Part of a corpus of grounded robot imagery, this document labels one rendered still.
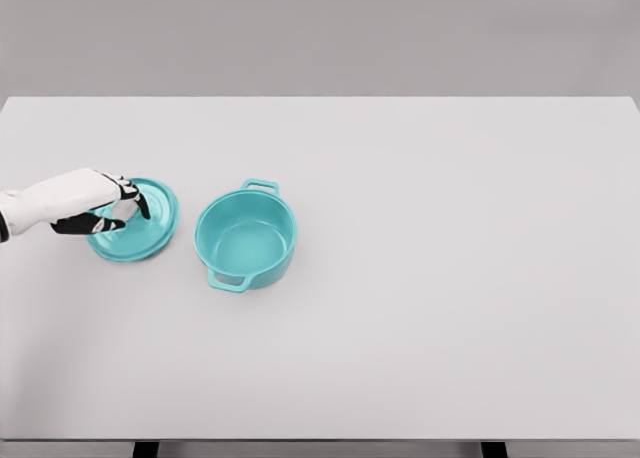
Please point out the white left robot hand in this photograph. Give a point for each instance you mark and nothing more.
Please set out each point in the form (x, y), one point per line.
(82, 192)

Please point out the teal pot lid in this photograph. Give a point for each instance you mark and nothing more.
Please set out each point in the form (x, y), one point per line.
(145, 233)

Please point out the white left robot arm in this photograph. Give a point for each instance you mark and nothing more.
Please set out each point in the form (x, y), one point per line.
(19, 210)

